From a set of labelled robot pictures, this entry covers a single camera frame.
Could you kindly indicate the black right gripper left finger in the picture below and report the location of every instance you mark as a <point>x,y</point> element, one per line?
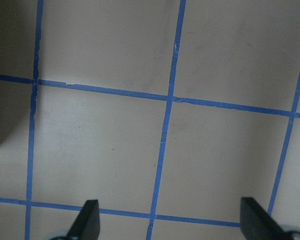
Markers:
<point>87,224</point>

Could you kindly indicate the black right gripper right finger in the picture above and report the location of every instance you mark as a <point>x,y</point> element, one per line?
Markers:
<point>256,224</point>

